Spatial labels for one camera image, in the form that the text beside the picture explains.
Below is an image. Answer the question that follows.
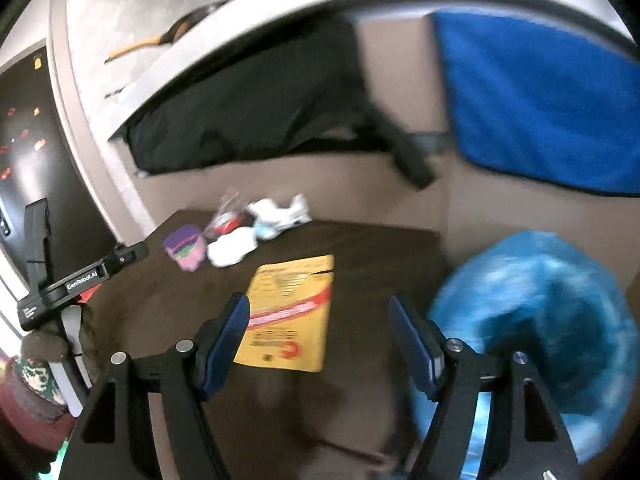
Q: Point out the person's left hand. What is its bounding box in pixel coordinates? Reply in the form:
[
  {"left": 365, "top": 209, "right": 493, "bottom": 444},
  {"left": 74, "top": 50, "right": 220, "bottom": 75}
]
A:
[{"left": 20, "top": 302, "right": 102, "bottom": 392}]

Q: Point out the bin with blue plastic liner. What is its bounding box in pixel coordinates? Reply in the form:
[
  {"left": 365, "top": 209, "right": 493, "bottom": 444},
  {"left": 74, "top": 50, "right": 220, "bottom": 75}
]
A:
[{"left": 410, "top": 230, "right": 640, "bottom": 480}]

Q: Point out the pink colourful candy wrapper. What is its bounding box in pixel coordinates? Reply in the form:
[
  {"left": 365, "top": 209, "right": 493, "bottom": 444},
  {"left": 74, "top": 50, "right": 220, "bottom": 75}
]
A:
[{"left": 163, "top": 225, "right": 207, "bottom": 273}]

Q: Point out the black refrigerator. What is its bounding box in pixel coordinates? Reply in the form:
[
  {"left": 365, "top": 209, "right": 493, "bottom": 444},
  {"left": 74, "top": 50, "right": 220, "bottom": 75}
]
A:
[{"left": 0, "top": 45, "right": 118, "bottom": 331}]

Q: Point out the white folded sock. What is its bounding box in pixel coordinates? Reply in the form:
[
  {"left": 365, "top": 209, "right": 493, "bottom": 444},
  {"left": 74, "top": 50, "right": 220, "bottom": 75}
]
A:
[{"left": 206, "top": 226, "right": 259, "bottom": 268}]

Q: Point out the blue hanging towel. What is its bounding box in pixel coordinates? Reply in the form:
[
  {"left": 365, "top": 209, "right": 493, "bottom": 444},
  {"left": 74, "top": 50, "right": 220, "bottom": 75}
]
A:
[{"left": 431, "top": 10, "right": 640, "bottom": 198}]

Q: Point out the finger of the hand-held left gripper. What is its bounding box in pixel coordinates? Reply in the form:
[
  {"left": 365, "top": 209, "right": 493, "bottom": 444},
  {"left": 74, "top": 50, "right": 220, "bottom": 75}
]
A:
[
  {"left": 100, "top": 241, "right": 151, "bottom": 275},
  {"left": 24, "top": 198, "right": 52, "bottom": 291}
]

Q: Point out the person's left forearm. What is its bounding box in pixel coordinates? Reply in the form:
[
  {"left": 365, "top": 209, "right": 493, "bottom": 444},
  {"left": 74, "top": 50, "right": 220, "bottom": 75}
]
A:
[{"left": 0, "top": 355, "right": 76, "bottom": 456}]

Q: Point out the crumpled white tissue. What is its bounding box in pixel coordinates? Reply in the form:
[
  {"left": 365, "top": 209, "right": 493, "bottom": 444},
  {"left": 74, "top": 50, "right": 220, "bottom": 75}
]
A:
[{"left": 246, "top": 193, "right": 312, "bottom": 241}]

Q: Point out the black wok with orange handle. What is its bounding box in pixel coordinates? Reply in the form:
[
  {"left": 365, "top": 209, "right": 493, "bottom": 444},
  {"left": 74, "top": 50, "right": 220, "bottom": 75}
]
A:
[{"left": 105, "top": 2, "right": 221, "bottom": 63}]

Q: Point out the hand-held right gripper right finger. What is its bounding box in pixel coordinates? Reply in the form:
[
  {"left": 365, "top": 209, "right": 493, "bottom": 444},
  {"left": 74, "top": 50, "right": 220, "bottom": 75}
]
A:
[{"left": 389, "top": 294, "right": 581, "bottom": 480}]

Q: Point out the clear plastic wrapper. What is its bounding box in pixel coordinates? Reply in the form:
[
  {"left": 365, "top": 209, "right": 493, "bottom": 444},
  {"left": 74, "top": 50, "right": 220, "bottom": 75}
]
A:
[{"left": 202, "top": 187, "right": 251, "bottom": 237}]

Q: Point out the black hanging bag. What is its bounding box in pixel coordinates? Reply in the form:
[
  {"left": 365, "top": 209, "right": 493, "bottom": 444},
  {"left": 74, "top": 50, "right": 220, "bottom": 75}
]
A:
[{"left": 125, "top": 15, "right": 433, "bottom": 191}]

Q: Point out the yellow and orange packet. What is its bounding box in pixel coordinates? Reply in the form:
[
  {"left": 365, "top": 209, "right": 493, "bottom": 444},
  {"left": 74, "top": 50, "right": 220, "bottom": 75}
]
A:
[{"left": 233, "top": 255, "right": 335, "bottom": 373}]

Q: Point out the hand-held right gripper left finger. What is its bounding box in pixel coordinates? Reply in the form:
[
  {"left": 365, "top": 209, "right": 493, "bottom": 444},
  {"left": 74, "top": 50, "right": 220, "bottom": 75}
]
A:
[{"left": 59, "top": 292, "right": 251, "bottom": 480}]

